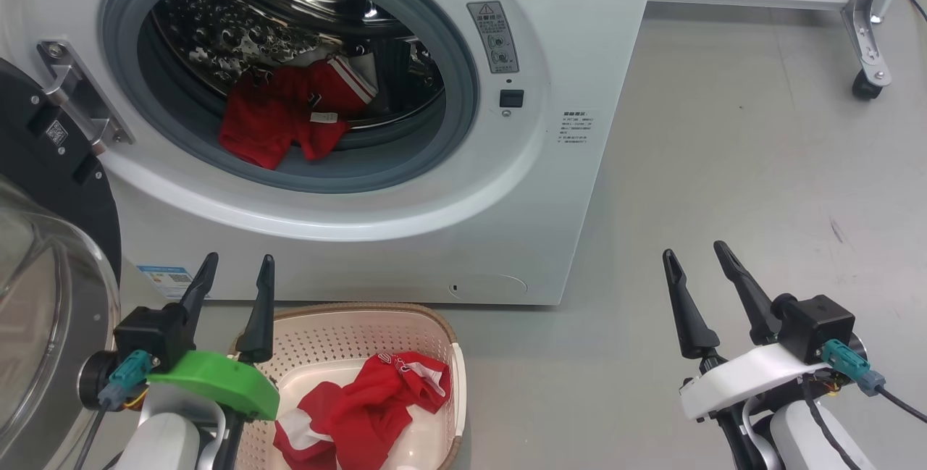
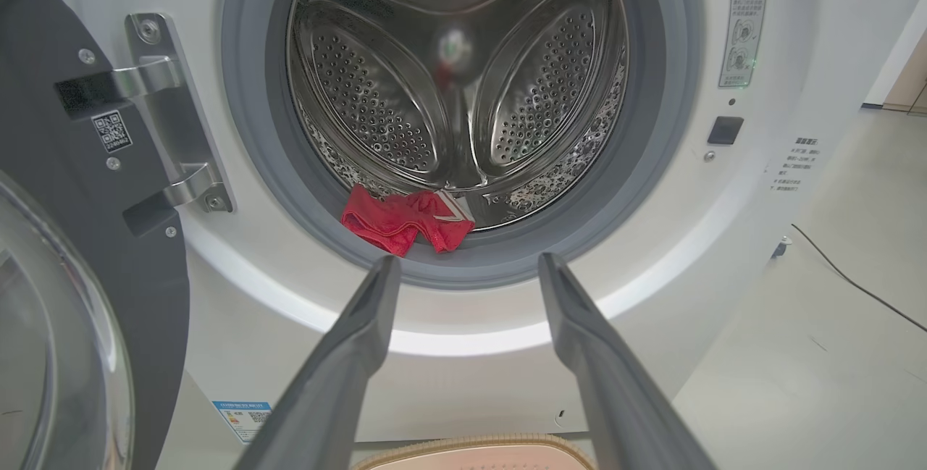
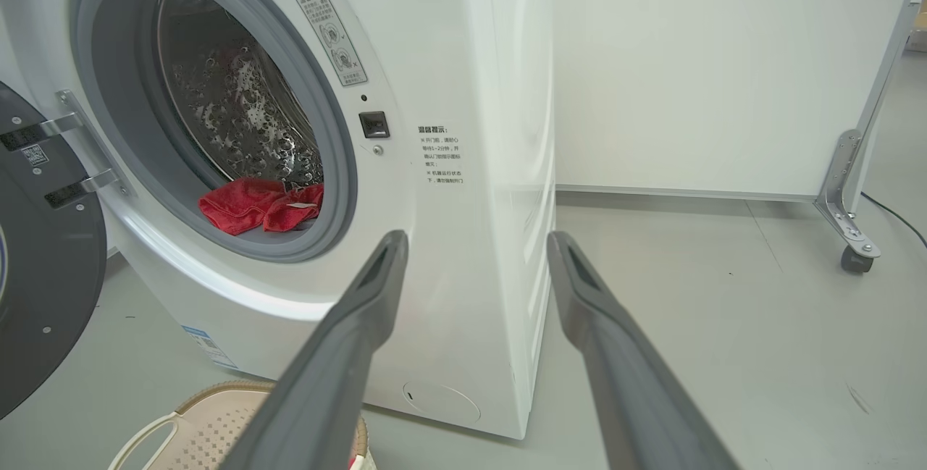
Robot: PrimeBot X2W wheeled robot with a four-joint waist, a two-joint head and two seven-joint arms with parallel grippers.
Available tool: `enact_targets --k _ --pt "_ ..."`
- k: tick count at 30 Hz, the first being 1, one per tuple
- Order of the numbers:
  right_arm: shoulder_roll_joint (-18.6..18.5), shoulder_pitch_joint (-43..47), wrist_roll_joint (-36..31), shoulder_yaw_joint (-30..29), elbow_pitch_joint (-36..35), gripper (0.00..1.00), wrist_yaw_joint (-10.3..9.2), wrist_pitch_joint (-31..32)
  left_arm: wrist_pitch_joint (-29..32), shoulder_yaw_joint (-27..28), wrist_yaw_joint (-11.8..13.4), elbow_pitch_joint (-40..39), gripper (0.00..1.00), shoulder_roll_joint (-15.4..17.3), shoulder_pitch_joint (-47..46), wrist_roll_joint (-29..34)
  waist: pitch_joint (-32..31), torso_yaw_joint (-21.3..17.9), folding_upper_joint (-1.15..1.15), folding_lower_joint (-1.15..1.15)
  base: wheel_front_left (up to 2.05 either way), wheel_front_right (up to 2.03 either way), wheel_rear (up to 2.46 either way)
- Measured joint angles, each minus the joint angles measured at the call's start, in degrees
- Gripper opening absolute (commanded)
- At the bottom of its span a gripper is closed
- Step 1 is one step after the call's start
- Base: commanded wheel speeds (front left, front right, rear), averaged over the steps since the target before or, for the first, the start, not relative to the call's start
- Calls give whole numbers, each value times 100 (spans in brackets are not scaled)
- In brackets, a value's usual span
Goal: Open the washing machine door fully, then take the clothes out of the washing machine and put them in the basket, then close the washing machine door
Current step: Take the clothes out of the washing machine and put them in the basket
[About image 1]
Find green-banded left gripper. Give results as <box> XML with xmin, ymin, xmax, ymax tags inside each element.
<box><xmin>147</xmin><ymin>252</ymin><xmax>281</xmax><ymax>421</ymax></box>

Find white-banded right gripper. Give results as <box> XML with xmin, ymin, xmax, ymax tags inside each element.
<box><xmin>663</xmin><ymin>240</ymin><xmax>834</xmax><ymax>422</ymax></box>

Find red white-striped shorts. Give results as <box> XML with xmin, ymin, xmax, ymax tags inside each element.
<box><xmin>273</xmin><ymin>351</ymin><xmax>452</xmax><ymax>470</ymax></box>

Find red basketball jersey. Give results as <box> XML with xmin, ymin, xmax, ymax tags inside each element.
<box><xmin>218</xmin><ymin>57</ymin><xmax>379</xmax><ymax>170</ymax></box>

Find black round glass washer door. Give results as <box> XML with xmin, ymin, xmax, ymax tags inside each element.
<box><xmin>0</xmin><ymin>57</ymin><xmax>122</xmax><ymax>470</ymax></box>

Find cream perforated laundry basket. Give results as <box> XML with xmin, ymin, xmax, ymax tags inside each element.
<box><xmin>229</xmin><ymin>302</ymin><xmax>468</xmax><ymax>470</ymax></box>

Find white front-load washing machine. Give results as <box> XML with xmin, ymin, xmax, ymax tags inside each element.
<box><xmin>0</xmin><ymin>0</ymin><xmax>661</xmax><ymax>306</ymax></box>

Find silver metal door hinge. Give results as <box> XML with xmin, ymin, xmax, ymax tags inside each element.
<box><xmin>38</xmin><ymin>41</ymin><xmax>135</xmax><ymax>156</ymax></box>

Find stainless steel washing machine drum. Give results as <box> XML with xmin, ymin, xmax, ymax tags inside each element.
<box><xmin>148</xmin><ymin>0</ymin><xmax>446</xmax><ymax>130</ymax></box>

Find blue energy label sticker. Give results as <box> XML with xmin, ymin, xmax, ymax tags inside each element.
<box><xmin>138</xmin><ymin>264</ymin><xmax>212</xmax><ymax>301</ymax></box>

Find round white filter flap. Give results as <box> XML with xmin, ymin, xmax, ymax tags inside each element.
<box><xmin>447</xmin><ymin>274</ymin><xmax>528</xmax><ymax>302</ymax></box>

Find black caster wheel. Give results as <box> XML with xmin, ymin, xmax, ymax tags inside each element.
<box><xmin>852</xmin><ymin>68</ymin><xmax>884</xmax><ymax>101</ymax></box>

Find silver metal stand leg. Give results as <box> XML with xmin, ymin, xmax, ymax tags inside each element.
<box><xmin>840</xmin><ymin>0</ymin><xmax>915</xmax><ymax>87</ymax></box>

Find grey warning sticker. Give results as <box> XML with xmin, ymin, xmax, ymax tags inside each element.
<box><xmin>466</xmin><ymin>0</ymin><xmax>520</xmax><ymax>75</ymax></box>

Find teal left camera connector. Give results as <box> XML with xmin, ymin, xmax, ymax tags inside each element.
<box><xmin>98</xmin><ymin>351</ymin><xmax>153</xmax><ymax>409</ymax></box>

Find teal camera connector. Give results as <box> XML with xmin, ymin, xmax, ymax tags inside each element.
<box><xmin>822</xmin><ymin>340</ymin><xmax>886</xmax><ymax>396</ymax></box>
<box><xmin>98</xmin><ymin>351</ymin><xmax>153</xmax><ymax>409</ymax></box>

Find teal right camera connector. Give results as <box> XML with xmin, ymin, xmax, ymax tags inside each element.
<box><xmin>822</xmin><ymin>340</ymin><xmax>886</xmax><ymax>396</ymax></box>

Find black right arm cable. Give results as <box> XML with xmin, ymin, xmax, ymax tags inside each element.
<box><xmin>800</xmin><ymin>376</ymin><xmax>870</xmax><ymax>470</ymax></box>

